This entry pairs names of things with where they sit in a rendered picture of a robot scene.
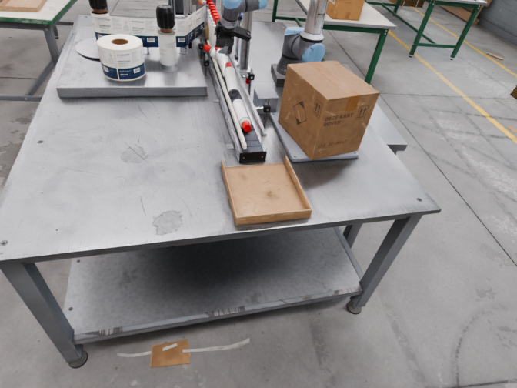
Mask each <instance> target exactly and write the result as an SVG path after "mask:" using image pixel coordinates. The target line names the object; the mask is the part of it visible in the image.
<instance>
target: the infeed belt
mask: <svg viewBox="0 0 517 388"><path fill-rule="evenodd" d="M217 64H218V63H217ZM213 66H214V69H215V65H214V64H213ZM218 67H219V70H220V72H221V75H222V78H223V81H224V83H225V87H226V89H227V91H228V88H227V84H226V80H225V79H224V77H223V74H222V71H221V69H220V66H219V64H218ZM215 73H216V75H217V78H218V82H219V85H220V87H221V90H222V93H223V95H224V98H225V102H226V105H227V107H228V103H227V100H226V97H225V94H224V92H223V89H222V85H221V82H220V80H219V77H218V74H217V72H216V69H215ZM229 98H230V100H231V102H232V103H233V101H234V100H235V99H241V100H242V97H241V95H240V93H239V95H238V96H237V97H235V98H232V97H230V96H229ZM242 101H243V100H242ZM228 111H229V114H230V116H231V119H232V123H233V125H234V128H235V132H236V135H237V137H238V141H239V143H240V146H241V148H242V152H243V153H253V152H264V150H263V148H262V145H261V143H260V141H259V138H258V136H257V134H256V131H255V128H254V126H253V124H252V123H251V127H252V129H251V130H250V131H249V132H245V131H244V129H243V128H242V127H241V126H240V128H241V130H242V134H243V136H244V138H245V142H246V145H247V147H246V149H243V147H242V143H241V140H240V138H239V136H238V132H237V129H236V127H235V123H234V120H233V118H232V114H231V112H230V109H229V107H228Z"/></svg>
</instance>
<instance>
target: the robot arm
mask: <svg viewBox="0 0 517 388"><path fill-rule="evenodd" d="M328 2H329V0H310V1H309V9H308V13H307V17H306V22H305V27H304V28H301V27H289V28H287V29H286V30H285V34H284V42H283V47H282V56H281V58H280V60H279V63H278V64H277V68H276V71H277V72H278V73H279V74H281V75H286V70H287V65H288V64H298V63H307V62H320V61H321V60H322V58H323V57H324V54H325V47H324V45H323V44H322V42H323V38H324V37H323V35H322V27H323V24H324V20H325V13H326V9H327V6H328ZM267 4H268V0H222V13H221V19H217V21H216V26H215V33H214V35H216V41H215V43H216V47H219V48H222V49H220V50H218V53H221V54H225V56H228V55H230V54H231V53H232V47H233V45H234V37H237V38H240V39H243V40H245V41H247V42H248V41H249V40H250V39H251V38H252V37H251V33H250V31H249V30H247V29H244V28H242V27H239V26H237V24H238V17H239V14H241V13H245V12H252V11H256V10H260V9H263V8H266V6H267Z"/></svg>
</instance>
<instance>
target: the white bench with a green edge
mask: <svg viewBox="0 0 517 388"><path fill-rule="evenodd" d="M77 1H78V0H48V1H47V2H46V3H45V4H44V6H43V7H42V9H41V10H40V11H39V12H2V11H0V28H15V29H27V30H39V31H43V32H44V34H45V39H46V42H47V44H48V49H49V51H50V54H51V57H52V60H51V61H50V63H48V65H47V66H46V67H45V69H44V70H43V71H42V73H41V74H40V76H39V77H38V78H37V79H36V80H35V82H34V83H33V84H32V86H31V87H30V88H29V90H28V91H27V92H26V93H25V94H24V95H7V94H0V100H6V101H26V102H40V101H41V99H42V96H43V95H34V94H35V92H36V90H37V89H38V87H39V86H40V85H41V84H42V83H43V81H44V80H45V78H46V77H47V75H48V74H49V73H50V71H51V70H52V69H53V67H54V66H56V63H57V61H58V58H59V56H60V55H61V52H62V50H63V47H64V45H65V43H64V44H63V45H62V47H61V48H60V49H59V50H58V45H57V42H56V39H59V37H57V36H58V30H57V27H56V25H71V26H73V24H74V22H68V21H59V20H60V19H61V18H62V17H63V16H64V15H65V13H66V12H67V11H68V10H69V9H70V8H71V7H72V6H73V5H74V4H75V3H76V2H77ZM65 42H66V41H65Z"/></svg>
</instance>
